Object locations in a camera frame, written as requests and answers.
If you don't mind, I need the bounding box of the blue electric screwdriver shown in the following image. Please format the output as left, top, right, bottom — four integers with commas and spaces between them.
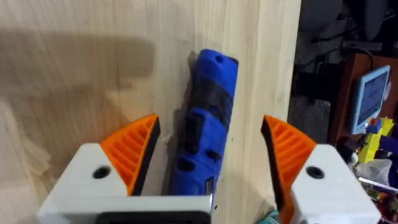
169, 49, 239, 196

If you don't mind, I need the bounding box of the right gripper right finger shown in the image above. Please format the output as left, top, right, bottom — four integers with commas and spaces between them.
260, 114, 382, 224

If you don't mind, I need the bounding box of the brown wooden cabinet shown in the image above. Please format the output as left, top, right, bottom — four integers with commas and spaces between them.
328, 53, 398, 147

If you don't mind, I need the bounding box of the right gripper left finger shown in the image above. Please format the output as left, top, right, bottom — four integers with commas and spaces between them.
49, 114, 162, 197

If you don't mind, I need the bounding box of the pale blue screen device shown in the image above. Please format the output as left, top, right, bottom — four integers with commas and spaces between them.
349, 64, 391, 135

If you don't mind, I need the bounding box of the heap of coloured toy blocks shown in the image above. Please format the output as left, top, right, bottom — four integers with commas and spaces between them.
348, 116, 398, 223

